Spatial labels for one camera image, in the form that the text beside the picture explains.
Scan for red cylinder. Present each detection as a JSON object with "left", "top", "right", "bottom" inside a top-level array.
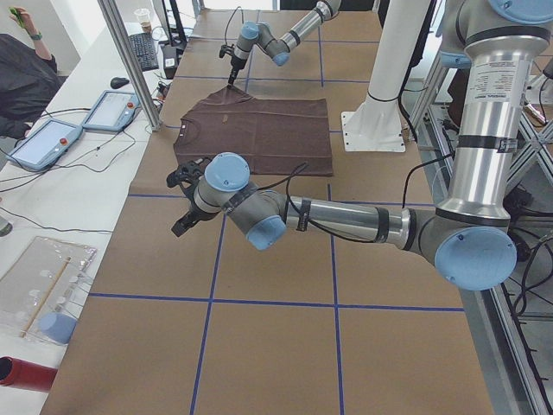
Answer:
[{"left": 1, "top": 356, "right": 57, "bottom": 393}]

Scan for blue plastic cup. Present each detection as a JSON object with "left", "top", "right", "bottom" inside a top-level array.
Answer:
[{"left": 39, "top": 312, "right": 77, "bottom": 344}]

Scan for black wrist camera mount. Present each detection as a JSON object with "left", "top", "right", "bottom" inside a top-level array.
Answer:
[
  {"left": 166, "top": 156, "right": 212, "bottom": 197},
  {"left": 219, "top": 44, "right": 234, "bottom": 59}
]

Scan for person in black jacket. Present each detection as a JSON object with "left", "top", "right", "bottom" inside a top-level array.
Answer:
[{"left": 1, "top": 7, "right": 61, "bottom": 139}]

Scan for blue teach pendant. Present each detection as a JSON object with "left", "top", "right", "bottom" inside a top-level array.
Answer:
[
  {"left": 81, "top": 90, "right": 140, "bottom": 132},
  {"left": 7, "top": 118, "right": 83, "bottom": 171}
]

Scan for black power adapter box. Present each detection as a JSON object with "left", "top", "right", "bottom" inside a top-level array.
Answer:
[{"left": 161, "top": 44, "right": 178, "bottom": 80}]

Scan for clear plastic bag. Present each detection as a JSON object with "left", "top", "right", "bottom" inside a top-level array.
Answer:
[{"left": 1, "top": 237, "right": 97, "bottom": 344}]

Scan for near blue teach pendant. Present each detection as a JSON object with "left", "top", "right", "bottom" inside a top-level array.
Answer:
[{"left": 7, "top": 118, "right": 83, "bottom": 171}]

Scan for far blue teach pendant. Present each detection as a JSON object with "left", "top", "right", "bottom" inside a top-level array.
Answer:
[{"left": 81, "top": 90, "right": 140, "bottom": 132}]

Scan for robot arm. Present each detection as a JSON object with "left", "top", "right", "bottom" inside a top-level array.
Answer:
[
  {"left": 219, "top": 0, "right": 341, "bottom": 86},
  {"left": 167, "top": 1, "right": 552, "bottom": 291}
]

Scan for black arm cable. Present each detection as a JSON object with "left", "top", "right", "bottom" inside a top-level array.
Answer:
[
  {"left": 254, "top": 161, "right": 390, "bottom": 244},
  {"left": 224, "top": 5, "right": 244, "bottom": 48}
]

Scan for aluminium frame post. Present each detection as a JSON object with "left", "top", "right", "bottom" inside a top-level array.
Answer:
[{"left": 98, "top": 0, "right": 162, "bottom": 131}]

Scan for black keyboard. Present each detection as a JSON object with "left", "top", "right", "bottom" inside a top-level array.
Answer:
[{"left": 128, "top": 33, "right": 159, "bottom": 71}]

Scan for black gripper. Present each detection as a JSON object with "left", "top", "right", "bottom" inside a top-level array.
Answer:
[
  {"left": 228, "top": 55, "right": 245, "bottom": 86},
  {"left": 171, "top": 207, "right": 204, "bottom": 236}
]

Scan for black computer mouse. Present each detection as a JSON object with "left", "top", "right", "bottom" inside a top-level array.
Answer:
[{"left": 110, "top": 77, "right": 130, "bottom": 89}]

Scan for plastic drink cup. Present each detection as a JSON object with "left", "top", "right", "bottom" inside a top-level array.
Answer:
[{"left": 134, "top": 8, "right": 152, "bottom": 34}]

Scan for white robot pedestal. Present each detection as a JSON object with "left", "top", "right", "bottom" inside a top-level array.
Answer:
[{"left": 341, "top": 0, "right": 433, "bottom": 152}]

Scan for brown t-shirt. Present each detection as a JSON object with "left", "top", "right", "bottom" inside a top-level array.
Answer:
[{"left": 174, "top": 86, "right": 334, "bottom": 176}]

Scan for wooden stick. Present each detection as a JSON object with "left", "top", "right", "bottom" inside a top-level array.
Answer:
[{"left": 20, "top": 256, "right": 72, "bottom": 338}]

